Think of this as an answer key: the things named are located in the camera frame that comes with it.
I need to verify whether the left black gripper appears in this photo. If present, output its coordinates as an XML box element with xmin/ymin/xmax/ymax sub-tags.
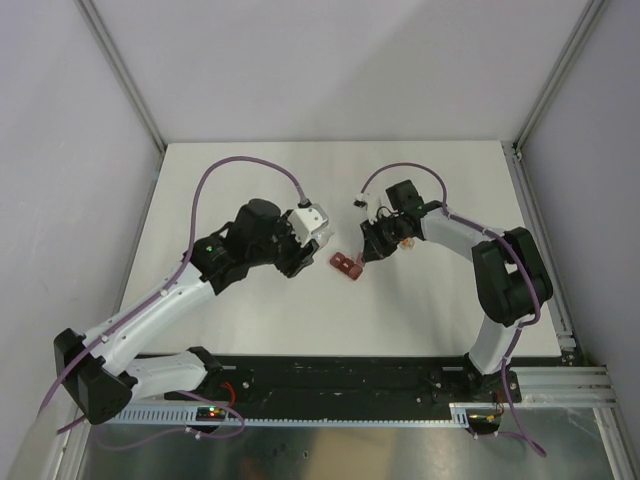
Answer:
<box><xmin>248</xmin><ymin>210</ymin><xmax>319</xmax><ymax>278</ymax></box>

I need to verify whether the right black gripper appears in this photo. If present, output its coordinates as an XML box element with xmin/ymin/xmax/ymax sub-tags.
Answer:
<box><xmin>361</xmin><ymin>213</ymin><xmax>408</xmax><ymax>263</ymax></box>

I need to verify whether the red weekly pill organizer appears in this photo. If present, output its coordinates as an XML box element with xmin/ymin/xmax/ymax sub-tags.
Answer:
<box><xmin>329</xmin><ymin>252</ymin><xmax>365</xmax><ymax>281</ymax></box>

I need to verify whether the clear pill bottle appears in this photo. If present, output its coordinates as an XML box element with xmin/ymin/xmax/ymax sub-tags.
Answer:
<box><xmin>316</xmin><ymin>227</ymin><xmax>334</xmax><ymax>248</ymax></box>

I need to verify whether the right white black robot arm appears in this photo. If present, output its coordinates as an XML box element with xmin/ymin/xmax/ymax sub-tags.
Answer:
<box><xmin>354</xmin><ymin>180</ymin><xmax>553</xmax><ymax>401</ymax></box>

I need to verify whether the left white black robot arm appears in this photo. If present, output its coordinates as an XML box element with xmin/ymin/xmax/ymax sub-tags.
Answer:
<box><xmin>54</xmin><ymin>199</ymin><xmax>331</xmax><ymax>425</ymax></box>

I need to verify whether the shiny metal front plate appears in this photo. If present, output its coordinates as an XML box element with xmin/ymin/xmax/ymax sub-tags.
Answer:
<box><xmin>79</xmin><ymin>409</ymin><xmax>615</xmax><ymax>479</ymax></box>

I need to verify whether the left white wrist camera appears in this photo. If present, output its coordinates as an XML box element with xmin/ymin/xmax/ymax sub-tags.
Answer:
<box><xmin>287</xmin><ymin>203</ymin><xmax>331</xmax><ymax>246</ymax></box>

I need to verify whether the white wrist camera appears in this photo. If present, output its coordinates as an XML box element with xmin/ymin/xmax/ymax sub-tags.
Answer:
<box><xmin>353</xmin><ymin>192</ymin><xmax>382</xmax><ymax>224</ymax></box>
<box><xmin>287</xmin><ymin>203</ymin><xmax>331</xmax><ymax>246</ymax></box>

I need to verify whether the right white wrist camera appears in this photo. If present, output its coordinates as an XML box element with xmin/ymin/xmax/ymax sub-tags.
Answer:
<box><xmin>353</xmin><ymin>192</ymin><xmax>382</xmax><ymax>224</ymax></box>

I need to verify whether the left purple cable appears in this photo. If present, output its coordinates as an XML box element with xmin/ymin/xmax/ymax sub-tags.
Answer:
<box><xmin>39</xmin><ymin>155</ymin><xmax>311</xmax><ymax>441</ymax></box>

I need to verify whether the purple cable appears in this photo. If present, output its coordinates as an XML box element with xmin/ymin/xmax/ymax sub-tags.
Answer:
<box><xmin>359</xmin><ymin>162</ymin><xmax>549</xmax><ymax>459</ymax></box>
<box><xmin>39</xmin><ymin>155</ymin><xmax>311</xmax><ymax>441</ymax></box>

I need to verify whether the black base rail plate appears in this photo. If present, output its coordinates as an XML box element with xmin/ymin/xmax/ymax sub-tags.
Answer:
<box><xmin>194</xmin><ymin>355</ymin><xmax>522</xmax><ymax>422</ymax></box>

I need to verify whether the grey slotted cable duct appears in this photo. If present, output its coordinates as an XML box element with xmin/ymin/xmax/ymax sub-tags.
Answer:
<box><xmin>114</xmin><ymin>403</ymin><xmax>516</xmax><ymax>429</ymax></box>

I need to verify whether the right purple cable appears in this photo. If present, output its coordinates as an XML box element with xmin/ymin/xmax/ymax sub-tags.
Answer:
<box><xmin>359</xmin><ymin>162</ymin><xmax>549</xmax><ymax>459</ymax></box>

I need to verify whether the left aluminium frame post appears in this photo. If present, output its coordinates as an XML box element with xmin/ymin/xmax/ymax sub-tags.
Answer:
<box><xmin>74</xmin><ymin>0</ymin><xmax>167</xmax><ymax>154</ymax></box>

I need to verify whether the aluminium frame post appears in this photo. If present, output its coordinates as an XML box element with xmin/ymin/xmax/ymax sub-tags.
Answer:
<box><xmin>74</xmin><ymin>0</ymin><xmax>167</xmax><ymax>154</ymax></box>
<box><xmin>512</xmin><ymin>0</ymin><xmax>610</xmax><ymax>158</ymax></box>

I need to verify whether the right aluminium frame post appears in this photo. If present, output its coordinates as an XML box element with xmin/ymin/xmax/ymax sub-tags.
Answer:
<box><xmin>512</xmin><ymin>0</ymin><xmax>610</xmax><ymax>158</ymax></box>

